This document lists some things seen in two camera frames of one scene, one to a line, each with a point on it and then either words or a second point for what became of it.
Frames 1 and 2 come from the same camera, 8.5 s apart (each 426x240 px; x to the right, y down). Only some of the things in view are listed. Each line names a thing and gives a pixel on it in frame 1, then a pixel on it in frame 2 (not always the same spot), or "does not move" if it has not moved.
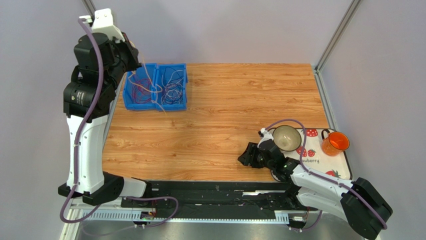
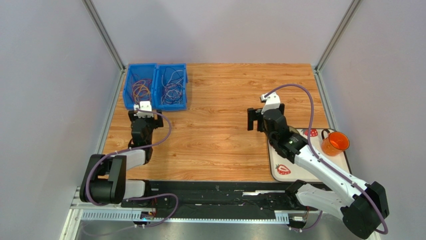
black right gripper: x=254 y=154 -> x=258 y=118
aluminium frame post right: x=318 y=74 does not move
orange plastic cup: x=334 y=143 does not move
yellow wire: x=153 y=84 -> x=139 y=89
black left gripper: x=132 y=52 -> x=156 y=123
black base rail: x=268 y=196 does not move
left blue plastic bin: x=139 y=87 does not move
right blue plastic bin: x=171 y=87 does not move
